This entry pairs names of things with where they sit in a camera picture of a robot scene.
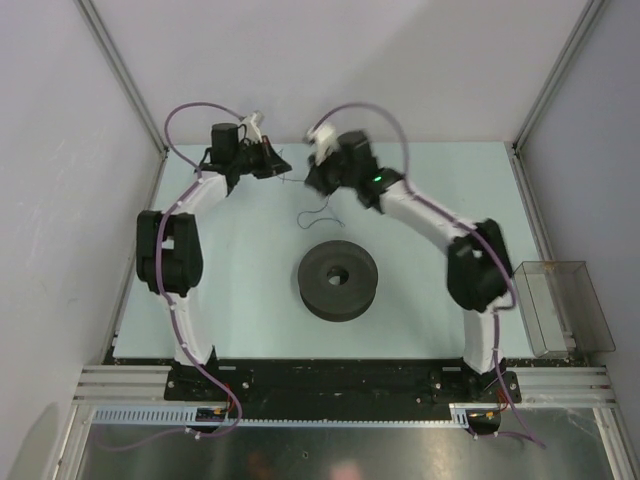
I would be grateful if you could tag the clear plastic bin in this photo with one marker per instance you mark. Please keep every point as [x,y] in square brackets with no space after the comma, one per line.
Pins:
[561,311]

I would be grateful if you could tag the aluminium frame rail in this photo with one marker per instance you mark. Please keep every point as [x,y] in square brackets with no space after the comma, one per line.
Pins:
[541,387]

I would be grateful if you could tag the left aluminium corner post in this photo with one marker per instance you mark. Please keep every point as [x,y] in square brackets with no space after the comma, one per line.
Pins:
[121,72]

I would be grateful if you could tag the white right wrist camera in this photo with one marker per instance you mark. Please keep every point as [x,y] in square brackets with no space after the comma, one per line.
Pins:
[324,139]

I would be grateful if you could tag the aluminium corner post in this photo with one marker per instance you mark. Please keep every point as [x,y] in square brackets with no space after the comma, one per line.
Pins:
[121,72]
[576,40]

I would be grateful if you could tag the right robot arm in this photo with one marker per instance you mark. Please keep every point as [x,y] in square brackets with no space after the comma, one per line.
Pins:
[478,268]

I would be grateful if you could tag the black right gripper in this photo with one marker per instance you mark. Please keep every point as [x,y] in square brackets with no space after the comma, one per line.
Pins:
[318,177]

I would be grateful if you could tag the right aluminium corner post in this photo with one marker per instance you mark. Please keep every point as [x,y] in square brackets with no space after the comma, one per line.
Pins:
[576,40]

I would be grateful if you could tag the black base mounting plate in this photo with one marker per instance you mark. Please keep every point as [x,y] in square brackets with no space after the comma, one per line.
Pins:
[341,390]

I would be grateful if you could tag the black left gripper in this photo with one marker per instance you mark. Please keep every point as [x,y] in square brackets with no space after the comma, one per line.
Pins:
[271,164]

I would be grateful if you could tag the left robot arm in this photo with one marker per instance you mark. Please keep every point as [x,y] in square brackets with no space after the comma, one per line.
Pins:
[169,256]

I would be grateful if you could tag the dark perforated cable spool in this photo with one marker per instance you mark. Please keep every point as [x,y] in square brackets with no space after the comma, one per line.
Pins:
[337,280]

